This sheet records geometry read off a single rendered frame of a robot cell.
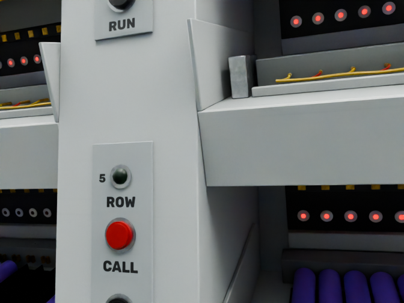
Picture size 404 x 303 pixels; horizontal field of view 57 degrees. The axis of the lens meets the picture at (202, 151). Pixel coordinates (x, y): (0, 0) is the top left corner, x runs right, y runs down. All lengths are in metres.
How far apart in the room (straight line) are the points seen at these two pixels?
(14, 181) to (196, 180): 0.14
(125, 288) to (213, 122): 0.11
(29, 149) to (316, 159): 0.19
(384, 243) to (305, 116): 0.20
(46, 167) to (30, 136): 0.02
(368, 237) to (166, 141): 0.22
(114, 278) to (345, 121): 0.15
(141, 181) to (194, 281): 0.06
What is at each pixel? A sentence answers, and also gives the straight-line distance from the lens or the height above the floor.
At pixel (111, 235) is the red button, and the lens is 0.23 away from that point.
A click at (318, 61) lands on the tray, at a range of 0.28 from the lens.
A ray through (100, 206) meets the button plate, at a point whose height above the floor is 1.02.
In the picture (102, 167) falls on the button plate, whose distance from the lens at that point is 0.23.
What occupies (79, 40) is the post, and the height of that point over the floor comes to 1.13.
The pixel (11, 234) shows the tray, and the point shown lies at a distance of 0.52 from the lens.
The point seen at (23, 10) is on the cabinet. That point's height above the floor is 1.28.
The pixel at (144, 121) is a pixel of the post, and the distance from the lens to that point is 0.22.
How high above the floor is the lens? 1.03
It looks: 5 degrees up
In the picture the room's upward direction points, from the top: 1 degrees counter-clockwise
